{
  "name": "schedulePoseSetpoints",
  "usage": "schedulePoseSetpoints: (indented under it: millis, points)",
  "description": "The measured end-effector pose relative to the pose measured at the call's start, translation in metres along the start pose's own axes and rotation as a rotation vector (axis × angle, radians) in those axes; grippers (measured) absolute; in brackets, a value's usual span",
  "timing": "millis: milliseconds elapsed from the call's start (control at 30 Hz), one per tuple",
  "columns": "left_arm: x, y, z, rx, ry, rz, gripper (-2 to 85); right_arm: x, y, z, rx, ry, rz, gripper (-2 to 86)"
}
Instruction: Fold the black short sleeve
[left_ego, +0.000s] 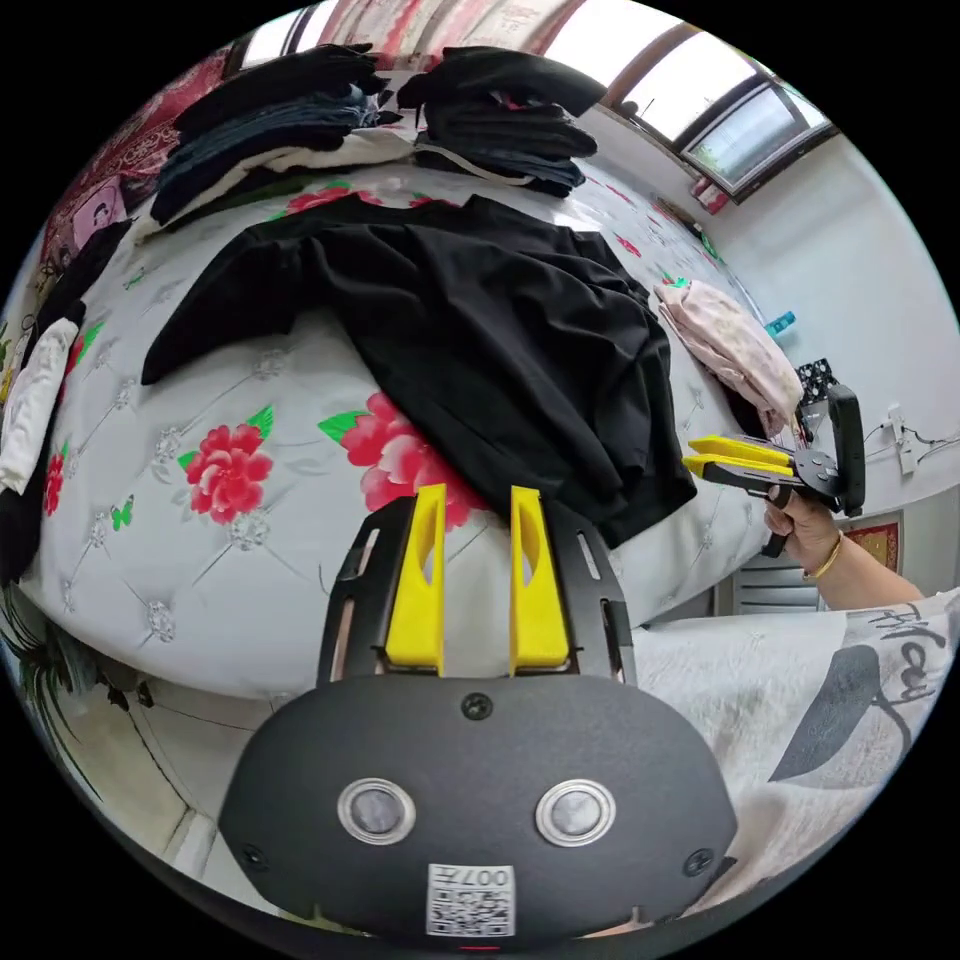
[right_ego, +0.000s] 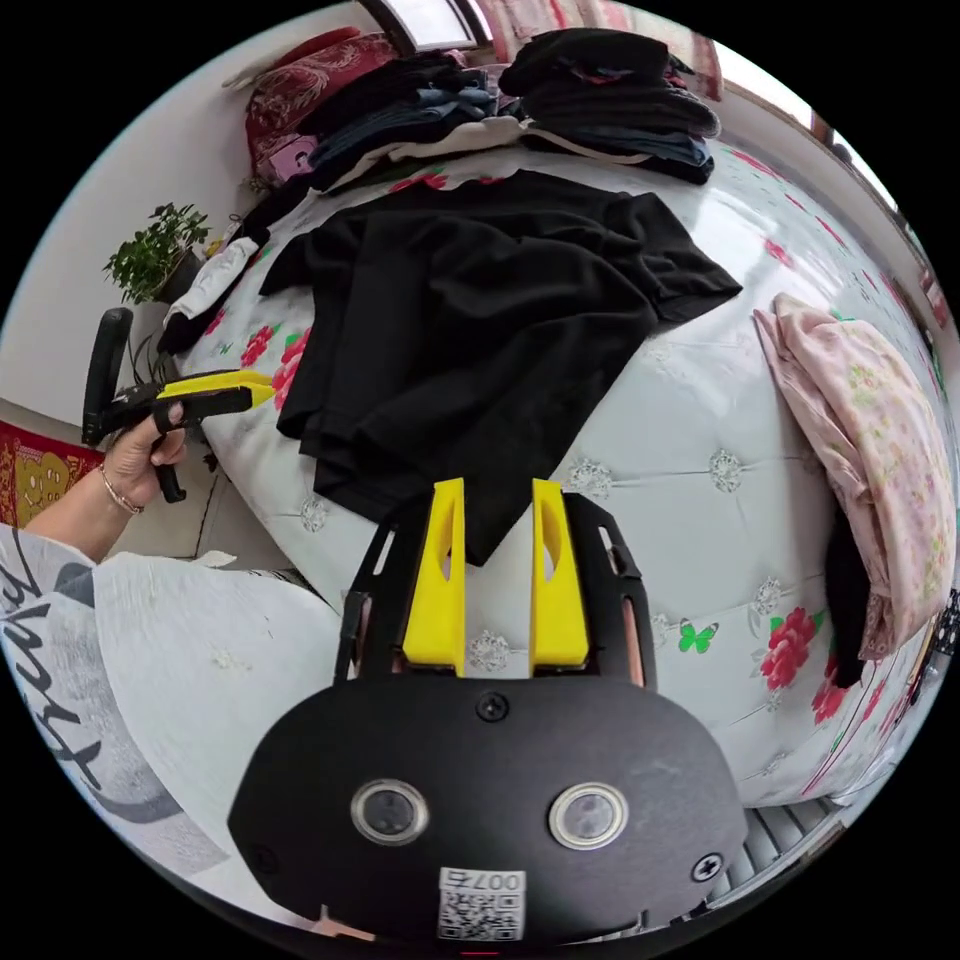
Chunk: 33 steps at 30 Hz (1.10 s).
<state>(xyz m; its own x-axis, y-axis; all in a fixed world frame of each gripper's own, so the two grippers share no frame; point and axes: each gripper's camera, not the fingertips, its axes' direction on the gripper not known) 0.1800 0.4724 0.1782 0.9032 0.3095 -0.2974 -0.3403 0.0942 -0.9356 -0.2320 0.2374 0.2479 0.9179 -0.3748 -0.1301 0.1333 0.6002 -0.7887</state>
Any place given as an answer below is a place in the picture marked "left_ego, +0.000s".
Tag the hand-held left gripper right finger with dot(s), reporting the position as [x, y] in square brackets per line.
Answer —
[534, 600]

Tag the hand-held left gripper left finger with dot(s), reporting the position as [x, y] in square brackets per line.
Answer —
[420, 600]

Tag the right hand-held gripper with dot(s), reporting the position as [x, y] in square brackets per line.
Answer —
[817, 476]

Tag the person's right forearm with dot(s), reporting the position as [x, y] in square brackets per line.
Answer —
[862, 577]

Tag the black short sleeve shirt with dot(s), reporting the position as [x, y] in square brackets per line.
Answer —
[480, 337]

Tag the person's right hand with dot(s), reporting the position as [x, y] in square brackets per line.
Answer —
[806, 532]

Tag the pink flowered folded cloth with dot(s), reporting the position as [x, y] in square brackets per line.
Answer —
[735, 345]

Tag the bed with flowered quilt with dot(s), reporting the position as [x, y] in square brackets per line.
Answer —
[225, 570]

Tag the person's body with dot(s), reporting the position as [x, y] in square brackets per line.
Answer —
[787, 712]

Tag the window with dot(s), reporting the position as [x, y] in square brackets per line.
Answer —
[735, 120]

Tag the pile of clothes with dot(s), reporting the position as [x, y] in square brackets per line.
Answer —
[34, 405]
[502, 120]
[262, 127]

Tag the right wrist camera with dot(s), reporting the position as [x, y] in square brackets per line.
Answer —
[847, 450]

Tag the white wall socket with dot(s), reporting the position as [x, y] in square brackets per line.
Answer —
[904, 439]

